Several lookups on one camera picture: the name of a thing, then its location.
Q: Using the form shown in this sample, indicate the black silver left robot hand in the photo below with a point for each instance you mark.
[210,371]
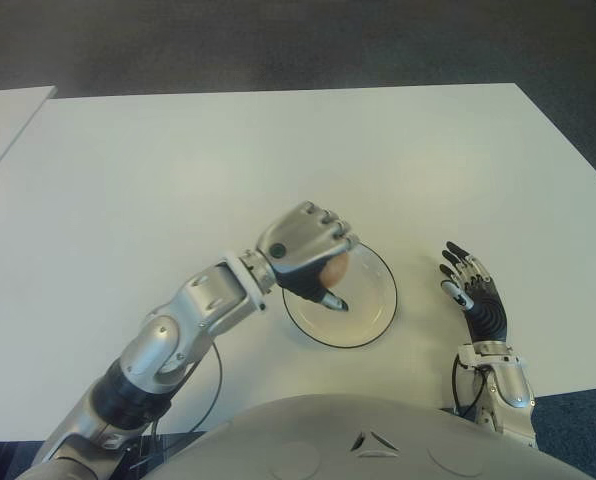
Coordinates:
[298,235]

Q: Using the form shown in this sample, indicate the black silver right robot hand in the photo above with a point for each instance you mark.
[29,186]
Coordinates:
[488,315]

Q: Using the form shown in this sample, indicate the yellow red apple with sticker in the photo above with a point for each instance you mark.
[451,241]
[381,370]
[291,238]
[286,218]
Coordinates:
[335,270]

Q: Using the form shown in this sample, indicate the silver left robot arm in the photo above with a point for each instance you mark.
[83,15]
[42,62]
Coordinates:
[178,330]

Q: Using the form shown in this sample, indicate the white plate with black rim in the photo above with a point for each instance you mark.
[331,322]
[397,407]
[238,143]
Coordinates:
[368,310]

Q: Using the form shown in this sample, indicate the grey robot torso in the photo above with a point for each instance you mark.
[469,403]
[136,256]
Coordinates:
[368,450]

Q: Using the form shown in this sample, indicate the white side table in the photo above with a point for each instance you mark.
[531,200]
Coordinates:
[8,120]

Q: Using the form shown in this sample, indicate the dark table leg frame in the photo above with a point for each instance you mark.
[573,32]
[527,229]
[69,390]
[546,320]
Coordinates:
[178,445]

